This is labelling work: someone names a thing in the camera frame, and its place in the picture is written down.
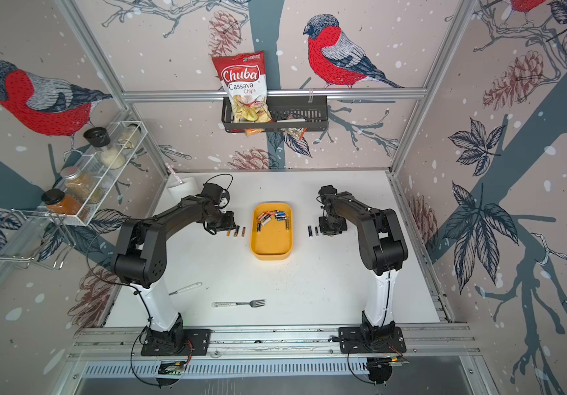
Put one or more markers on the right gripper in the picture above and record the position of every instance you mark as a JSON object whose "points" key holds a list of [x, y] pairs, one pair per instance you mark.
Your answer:
{"points": [[324, 231]]}

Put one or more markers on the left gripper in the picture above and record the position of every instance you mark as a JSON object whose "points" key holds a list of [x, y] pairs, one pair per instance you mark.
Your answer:
{"points": [[229, 225]]}

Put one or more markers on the yellow plastic storage box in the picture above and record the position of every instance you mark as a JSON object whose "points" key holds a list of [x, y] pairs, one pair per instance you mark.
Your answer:
{"points": [[272, 239]]}

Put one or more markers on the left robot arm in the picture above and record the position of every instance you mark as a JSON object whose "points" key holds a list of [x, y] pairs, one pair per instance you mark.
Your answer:
{"points": [[141, 260]]}

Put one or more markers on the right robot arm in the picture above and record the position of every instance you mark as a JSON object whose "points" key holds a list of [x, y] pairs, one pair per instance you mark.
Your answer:
{"points": [[382, 249]]}

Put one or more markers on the white ceramic cup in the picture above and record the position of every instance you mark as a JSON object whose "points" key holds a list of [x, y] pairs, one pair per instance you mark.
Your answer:
{"points": [[187, 187]]}

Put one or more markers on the red Deli carbon battery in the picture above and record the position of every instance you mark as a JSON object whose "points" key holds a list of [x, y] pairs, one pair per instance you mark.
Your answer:
{"points": [[264, 215]]}

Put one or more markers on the metal spoon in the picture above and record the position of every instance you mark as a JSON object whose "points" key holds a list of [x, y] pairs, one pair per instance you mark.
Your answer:
{"points": [[190, 287]]}

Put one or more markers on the pale spice jar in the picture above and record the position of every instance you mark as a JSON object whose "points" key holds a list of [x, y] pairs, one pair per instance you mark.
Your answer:
{"points": [[130, 137]]}

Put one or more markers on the metal fork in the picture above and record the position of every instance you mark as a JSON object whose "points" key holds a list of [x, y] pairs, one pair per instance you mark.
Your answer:
{"points": [[252, 304]]}

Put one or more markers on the red Chuba cassava chips bag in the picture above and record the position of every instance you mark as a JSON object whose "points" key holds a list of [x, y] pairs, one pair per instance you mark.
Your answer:
{"points": [[243, 77]]}

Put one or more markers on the black lid spice jar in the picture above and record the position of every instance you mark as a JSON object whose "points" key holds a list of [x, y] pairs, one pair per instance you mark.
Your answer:
{"points": [[109, 155]]}

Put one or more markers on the silver lid spice jar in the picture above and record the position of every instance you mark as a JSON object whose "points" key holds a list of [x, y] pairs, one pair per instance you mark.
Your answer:
{"points": [[82, 185]]}

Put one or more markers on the orange spice jar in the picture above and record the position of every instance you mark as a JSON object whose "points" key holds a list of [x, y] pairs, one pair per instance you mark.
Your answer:
{"points": [[62, 203]]}

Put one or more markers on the black wall basket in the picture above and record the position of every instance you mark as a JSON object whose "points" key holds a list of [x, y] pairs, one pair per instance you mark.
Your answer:
{"points": [[308, 112]]}

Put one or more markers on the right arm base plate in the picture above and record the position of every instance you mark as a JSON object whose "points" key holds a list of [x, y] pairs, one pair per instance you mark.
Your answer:
{"points": [[385, 340]]}

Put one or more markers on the white wire spice rack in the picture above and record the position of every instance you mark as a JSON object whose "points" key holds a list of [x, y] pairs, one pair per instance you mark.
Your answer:
{"points": [[89, 162]]}

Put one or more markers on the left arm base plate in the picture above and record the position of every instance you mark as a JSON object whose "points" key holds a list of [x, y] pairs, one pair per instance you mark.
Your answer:
{"points": [[199, 341]]}

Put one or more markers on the wire hanger rack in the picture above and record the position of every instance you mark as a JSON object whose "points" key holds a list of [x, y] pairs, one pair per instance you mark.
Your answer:
{"points": [[34, 238]]}

